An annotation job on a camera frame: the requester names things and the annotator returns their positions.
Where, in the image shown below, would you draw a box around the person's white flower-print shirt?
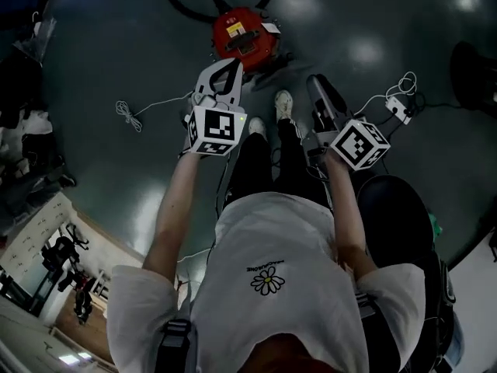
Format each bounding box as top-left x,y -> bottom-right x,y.
106,192 -> 428,373

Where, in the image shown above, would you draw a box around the black round chair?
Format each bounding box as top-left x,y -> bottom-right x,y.
356,174 -> 435,270

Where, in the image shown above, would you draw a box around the black stand with handle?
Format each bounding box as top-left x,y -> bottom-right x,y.
40,223 -> 90,274
57,266 -> 96,326

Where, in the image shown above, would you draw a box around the red vacuum cleaner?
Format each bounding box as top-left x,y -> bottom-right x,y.
210,6 -> 283,73

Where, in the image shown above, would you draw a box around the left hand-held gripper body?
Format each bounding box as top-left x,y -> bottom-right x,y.
182,89 -> 249,157

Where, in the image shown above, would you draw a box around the black bulky item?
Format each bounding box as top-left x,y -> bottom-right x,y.
449,40 -> 497,117

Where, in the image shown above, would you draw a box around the white power strip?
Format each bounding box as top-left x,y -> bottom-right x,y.
385,96 -> 413,126

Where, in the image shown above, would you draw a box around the green item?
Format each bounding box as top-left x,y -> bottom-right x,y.
429,212 -> 444,237

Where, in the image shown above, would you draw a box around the person's left forearm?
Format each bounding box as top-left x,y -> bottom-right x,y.
142,152 -> 205,277

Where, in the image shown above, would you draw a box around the black power cable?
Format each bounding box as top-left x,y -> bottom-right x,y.
378,91 -> 467,139

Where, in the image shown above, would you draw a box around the black backpack strap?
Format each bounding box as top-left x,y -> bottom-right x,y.
159,318 -> 197,373
355,290 -> 395,373

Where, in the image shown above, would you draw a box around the bundled white cable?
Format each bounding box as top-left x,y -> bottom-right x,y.
114,94 -> 195,134

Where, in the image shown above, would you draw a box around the white power strip cable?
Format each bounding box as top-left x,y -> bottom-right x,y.
351,71 -> 419,118

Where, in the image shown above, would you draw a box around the person's white left shoe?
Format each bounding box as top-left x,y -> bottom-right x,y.
248,116 -> 267,140

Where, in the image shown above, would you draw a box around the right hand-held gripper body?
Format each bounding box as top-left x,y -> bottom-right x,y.
311,105 -> 391,171

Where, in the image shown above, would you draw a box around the person's right forearm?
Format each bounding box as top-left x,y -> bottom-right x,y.
323,152 -> 378,281

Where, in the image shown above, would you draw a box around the person's black trousers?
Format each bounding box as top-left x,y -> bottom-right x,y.
223,117 -> 333,211

